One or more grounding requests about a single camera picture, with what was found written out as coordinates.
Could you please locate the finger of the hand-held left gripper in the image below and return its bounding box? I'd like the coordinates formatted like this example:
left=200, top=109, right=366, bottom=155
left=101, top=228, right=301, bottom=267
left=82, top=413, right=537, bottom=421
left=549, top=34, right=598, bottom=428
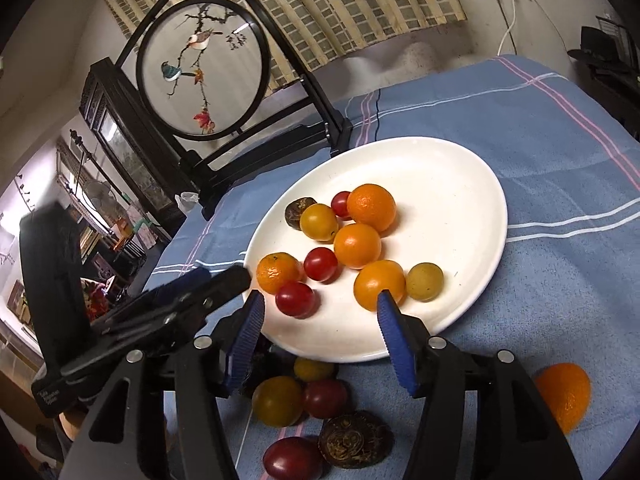
left=120, top=266, right=213, bottom=313
left=92, top=266, right=252, bottom=341

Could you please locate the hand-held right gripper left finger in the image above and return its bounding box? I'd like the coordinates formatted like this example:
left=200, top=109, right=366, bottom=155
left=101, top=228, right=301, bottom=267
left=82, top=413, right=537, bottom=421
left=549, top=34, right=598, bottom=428
left=59, top=290, right=266, bottom=480

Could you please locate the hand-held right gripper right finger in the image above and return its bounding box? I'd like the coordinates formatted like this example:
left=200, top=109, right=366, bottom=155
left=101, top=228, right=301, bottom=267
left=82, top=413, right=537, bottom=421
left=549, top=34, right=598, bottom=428
left=376, top=290, right=583, bottom=480

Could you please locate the small mandarin orange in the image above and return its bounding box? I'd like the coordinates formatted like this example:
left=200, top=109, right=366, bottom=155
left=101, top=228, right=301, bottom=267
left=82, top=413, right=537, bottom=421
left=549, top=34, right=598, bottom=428
left=346, top=183, right=397, bottom=232
left=256, top=252, right=302, bottom=296

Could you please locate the red cherry tomato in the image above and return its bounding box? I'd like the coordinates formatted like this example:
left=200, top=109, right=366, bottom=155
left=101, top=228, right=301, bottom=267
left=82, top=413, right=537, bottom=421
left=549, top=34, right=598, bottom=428
left=330, top=190, right=353, bottom=221
left=303, top=247, right=339, bottom=282
left=275, top=281, right=316, bottom=317

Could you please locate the olive green cherry tomato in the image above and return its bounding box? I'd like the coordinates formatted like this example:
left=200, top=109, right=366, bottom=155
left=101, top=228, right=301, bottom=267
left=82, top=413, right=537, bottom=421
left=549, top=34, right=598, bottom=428
left=405, top=262, right=445, bottom=303

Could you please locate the dark brown water chestnut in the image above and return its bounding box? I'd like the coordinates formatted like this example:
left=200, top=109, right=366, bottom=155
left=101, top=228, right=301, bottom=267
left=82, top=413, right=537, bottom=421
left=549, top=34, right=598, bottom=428
left=318, top=410, right=394, bottom=470
left=250, top=342, right=293, bottom=386
left=284, top=197, right=318, bottom=231

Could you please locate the small orange tomato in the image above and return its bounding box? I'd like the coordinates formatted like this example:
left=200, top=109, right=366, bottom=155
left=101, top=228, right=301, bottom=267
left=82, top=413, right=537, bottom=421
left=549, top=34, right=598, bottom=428
left=333, top=223, right=382, bottom=270

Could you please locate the yellow tomato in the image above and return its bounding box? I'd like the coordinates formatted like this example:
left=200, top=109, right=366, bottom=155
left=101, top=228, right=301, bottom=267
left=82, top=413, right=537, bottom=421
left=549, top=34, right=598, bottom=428
left=299, top=203, right=339, bottom=241

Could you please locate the white oval plate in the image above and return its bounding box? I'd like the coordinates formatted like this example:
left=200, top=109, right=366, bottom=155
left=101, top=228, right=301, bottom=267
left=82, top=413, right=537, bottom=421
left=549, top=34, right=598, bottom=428
left=242, top=136, right=509, bottom=364

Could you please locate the green-brown tomato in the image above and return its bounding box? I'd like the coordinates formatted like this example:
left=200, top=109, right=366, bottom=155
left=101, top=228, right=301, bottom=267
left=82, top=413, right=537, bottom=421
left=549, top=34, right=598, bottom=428
left=251, top=375, right=305, bottom=428

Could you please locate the small cherry tomato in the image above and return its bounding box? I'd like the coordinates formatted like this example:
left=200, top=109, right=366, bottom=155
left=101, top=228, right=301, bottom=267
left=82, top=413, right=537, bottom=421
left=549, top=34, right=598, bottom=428
left=293, top=356, right=336, bottom=382

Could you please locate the white plastic bag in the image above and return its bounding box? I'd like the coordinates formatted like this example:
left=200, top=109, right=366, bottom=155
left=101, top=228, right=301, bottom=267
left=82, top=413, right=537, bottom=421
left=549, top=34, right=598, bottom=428
left=175, top=191, right=201, bottom=216

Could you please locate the dark purple tomato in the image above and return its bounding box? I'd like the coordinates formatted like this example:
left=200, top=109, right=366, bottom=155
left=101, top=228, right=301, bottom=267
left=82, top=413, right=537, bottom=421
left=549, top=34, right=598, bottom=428
left=302, top=379, right=349, bottom=420
left=263, top=436, right=324, bottom=480

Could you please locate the standing fan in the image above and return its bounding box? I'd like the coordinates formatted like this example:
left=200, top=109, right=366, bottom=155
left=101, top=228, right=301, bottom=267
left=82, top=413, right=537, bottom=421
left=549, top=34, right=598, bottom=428
left=82, top=180, right=118, bottom=211

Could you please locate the dark wooden cabinet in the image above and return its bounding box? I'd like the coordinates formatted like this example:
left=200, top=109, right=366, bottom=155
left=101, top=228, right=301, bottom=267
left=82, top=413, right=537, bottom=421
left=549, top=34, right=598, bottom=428
left=80, top=57, right=188, bottom=233

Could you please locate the large orange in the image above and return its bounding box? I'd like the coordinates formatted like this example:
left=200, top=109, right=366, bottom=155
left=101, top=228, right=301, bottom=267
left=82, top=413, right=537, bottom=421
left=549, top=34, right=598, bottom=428
left=535, top=362, right=592, bottom=436

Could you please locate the black wooden chair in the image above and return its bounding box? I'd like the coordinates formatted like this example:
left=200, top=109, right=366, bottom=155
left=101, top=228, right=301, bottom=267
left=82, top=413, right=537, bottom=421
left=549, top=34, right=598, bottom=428
left=116, top=0, right=355, bottom=221

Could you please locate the blue striped tablecloth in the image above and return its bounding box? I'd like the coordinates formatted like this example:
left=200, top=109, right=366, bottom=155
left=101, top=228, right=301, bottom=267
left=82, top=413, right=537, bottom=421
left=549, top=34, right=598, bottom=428
left=142, top=54, right=640, bottom=480

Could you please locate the beige checked curtain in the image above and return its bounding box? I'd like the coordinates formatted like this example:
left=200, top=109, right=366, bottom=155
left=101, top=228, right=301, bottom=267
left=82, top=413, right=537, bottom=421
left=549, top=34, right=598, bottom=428
left=97, top=0, right=468, bottom=96

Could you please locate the black hat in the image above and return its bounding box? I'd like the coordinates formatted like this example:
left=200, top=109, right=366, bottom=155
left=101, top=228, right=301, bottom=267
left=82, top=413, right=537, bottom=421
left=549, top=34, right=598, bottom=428
left=567, top=26, right=631, bottom=68

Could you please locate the white power cable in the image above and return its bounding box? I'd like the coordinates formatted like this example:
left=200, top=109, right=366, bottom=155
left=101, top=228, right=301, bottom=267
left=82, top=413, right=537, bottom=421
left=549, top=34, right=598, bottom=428
left=497, top=0, right=518, bottom=56

